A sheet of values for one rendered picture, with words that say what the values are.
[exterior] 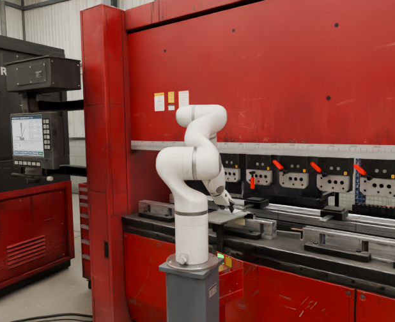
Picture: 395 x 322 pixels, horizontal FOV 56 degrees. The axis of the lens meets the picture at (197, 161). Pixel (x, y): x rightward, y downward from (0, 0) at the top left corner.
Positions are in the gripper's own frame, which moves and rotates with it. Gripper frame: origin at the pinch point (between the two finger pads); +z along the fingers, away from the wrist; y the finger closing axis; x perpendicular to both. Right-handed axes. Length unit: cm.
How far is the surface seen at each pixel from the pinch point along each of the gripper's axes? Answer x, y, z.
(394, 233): -18, -81, 26
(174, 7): -79, 39, -90
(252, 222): 1.2, -14.2, 8.3
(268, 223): 0.6, -23.8, 7.4
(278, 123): -34, -30, -34
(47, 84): -12, 102, -88
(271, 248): 15.8, -32.3, 6.7
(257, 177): -14.5, -17.9, -12.6
